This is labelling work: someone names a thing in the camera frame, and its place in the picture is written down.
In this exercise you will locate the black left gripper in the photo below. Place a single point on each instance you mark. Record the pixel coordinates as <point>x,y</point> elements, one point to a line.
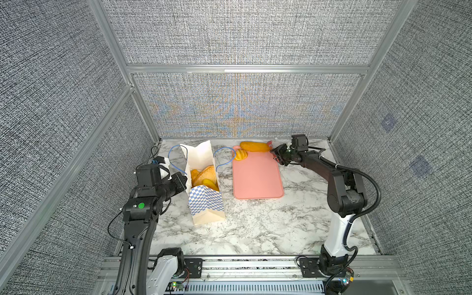
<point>180,184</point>

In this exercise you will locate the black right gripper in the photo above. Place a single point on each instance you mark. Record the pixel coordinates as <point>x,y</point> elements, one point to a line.
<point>278,152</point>

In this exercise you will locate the red kitchen tongs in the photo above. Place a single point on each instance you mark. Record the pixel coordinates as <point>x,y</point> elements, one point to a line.
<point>270,145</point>

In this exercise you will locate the oval golden bread bun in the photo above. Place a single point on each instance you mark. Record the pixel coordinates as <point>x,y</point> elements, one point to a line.
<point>210,184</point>

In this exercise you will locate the triangular tan bread slice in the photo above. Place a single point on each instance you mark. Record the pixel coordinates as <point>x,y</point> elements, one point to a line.
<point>207,173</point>

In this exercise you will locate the long oval bread loaf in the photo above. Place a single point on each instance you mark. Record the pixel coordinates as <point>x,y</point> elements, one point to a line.
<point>254,146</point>

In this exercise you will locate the checkered paper bag blue handles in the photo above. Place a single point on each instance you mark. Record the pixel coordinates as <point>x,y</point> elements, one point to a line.
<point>206,205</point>

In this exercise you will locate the small ridged yellow bun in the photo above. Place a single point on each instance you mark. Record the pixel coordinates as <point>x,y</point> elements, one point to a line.
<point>240,155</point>

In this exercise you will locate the square glazed pastry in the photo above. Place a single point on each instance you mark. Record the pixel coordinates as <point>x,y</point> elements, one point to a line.
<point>194,175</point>

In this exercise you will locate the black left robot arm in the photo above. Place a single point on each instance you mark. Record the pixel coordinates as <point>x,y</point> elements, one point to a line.
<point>140,216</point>

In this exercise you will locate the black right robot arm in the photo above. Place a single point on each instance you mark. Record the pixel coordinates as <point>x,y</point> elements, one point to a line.
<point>345,198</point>

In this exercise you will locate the pink plastic tray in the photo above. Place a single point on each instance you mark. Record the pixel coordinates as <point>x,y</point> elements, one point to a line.
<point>256,177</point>

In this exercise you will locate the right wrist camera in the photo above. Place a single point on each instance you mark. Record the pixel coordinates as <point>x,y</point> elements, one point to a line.
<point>299,143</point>

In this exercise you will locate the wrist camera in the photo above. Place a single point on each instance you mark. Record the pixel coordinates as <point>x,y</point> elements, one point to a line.
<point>164,166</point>
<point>299,143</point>

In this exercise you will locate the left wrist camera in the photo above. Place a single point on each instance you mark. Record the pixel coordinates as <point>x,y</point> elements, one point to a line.
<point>164,166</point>

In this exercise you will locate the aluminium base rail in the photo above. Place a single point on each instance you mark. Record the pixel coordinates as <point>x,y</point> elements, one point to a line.
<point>278,275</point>

